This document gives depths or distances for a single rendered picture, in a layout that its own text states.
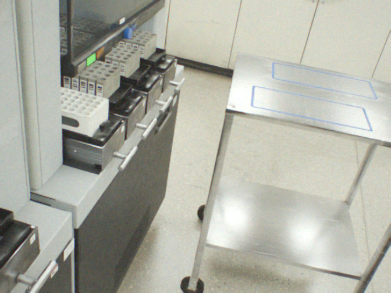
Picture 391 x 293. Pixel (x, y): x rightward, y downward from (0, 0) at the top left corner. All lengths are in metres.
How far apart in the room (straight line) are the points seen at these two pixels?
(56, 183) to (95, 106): 0.20
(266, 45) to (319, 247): 1.93
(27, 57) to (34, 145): 0.19
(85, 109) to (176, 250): 1.00
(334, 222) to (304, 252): 0.24
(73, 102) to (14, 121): 0.27
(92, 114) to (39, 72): 0.20
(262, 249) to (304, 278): 0.41
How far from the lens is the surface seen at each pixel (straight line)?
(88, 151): 1.02
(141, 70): 1.34
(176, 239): 1.92
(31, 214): 0.94
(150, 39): 1.42
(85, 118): 1.00
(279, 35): 3.24
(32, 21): 0.81
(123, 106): 1.14
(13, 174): 0.87
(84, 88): 1.15
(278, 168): 2.49
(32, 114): 0.88
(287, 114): 1.24
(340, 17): 3.21
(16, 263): 0.79
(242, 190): 1.80
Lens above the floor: 1.37
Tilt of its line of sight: 33 degrees down
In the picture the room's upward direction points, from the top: 10 degrees clockwise
